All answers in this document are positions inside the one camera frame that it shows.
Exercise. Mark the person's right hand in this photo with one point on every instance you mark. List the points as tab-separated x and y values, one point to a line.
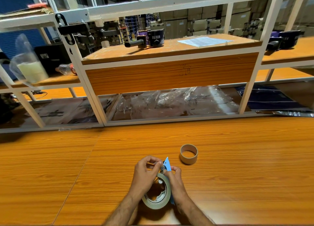
177	186

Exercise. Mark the person's left hand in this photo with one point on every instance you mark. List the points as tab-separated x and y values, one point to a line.
141	176

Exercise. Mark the person's left thumb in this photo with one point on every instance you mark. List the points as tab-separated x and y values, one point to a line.
156	169

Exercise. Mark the person's right thumb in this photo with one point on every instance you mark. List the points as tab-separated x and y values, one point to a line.
166	175

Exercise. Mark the blue tape dispenser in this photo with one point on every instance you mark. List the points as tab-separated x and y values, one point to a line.
167	165

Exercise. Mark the grey tape roll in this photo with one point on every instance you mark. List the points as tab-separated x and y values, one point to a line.
167	192

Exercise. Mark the person's right forearm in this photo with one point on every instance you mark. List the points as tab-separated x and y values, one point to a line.
193	214

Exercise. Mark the person's left forearm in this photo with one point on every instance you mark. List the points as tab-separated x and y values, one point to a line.
124	209

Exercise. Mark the empty cardboard tape core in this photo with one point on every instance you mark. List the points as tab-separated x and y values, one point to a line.
189	159

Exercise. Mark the pile of clear plastic bags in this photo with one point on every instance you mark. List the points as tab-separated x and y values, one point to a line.
176	101

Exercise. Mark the wooden shelf board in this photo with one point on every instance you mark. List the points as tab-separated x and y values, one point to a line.
171	68

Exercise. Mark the grey printed plastic bags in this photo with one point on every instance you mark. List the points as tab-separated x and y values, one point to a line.
66	110

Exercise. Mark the dark blue bags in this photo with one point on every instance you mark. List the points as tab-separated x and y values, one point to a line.
268	98

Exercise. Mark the clear plastic bottle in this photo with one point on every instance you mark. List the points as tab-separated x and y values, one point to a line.
65	68

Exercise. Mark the white printed paper sheet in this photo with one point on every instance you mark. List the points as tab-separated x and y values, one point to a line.
204	41

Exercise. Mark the black box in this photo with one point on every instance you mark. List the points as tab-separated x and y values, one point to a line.
52	57

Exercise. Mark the stack of cardboard boxes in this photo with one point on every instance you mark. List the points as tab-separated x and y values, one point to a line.
208	19

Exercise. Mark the black metal clamp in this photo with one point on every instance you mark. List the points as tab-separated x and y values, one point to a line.
73	30

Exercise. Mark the clear bag with white contents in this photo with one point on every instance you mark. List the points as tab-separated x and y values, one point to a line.
29	68

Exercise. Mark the black and purple device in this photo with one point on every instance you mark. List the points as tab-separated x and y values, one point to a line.
283	39

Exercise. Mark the white metal shelving frame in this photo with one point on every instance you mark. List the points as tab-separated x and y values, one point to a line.
171	2

